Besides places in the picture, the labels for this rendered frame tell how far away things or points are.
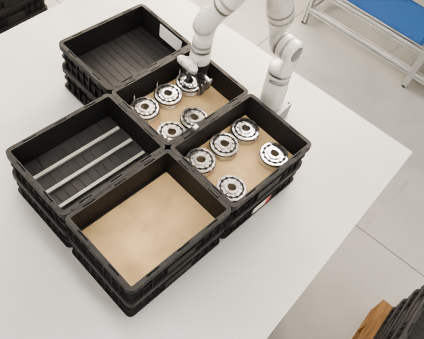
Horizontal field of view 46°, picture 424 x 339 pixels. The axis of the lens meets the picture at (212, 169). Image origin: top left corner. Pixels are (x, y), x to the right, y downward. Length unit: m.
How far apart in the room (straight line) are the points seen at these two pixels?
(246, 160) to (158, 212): 0.38
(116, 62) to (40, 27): 0.48
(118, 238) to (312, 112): 1.03
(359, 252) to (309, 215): 0.89
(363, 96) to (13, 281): 2.46
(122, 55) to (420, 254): 1.82
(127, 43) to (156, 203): 0.74
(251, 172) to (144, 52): 0.67
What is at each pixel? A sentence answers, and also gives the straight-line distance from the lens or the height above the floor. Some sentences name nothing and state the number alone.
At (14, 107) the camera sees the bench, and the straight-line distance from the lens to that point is 2.06.
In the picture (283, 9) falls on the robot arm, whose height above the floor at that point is 1.29.
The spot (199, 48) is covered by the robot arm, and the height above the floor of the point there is 1.08.
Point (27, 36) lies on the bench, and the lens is 2.33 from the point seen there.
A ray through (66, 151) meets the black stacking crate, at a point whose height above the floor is 0.83.
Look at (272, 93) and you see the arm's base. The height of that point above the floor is 0.87.
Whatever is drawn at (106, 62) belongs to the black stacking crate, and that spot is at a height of 0.83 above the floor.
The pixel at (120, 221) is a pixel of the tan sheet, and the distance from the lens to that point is 1.58.
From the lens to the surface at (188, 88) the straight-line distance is 1.90.
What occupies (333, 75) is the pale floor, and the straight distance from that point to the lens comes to 3.45.
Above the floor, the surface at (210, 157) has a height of 0.86.
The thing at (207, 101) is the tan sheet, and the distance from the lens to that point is 1.90.
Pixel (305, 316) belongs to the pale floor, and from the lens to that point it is 2.48.
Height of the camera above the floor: 2.22
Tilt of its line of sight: 55 degrees down
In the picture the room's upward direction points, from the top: 15 degrees clockwise
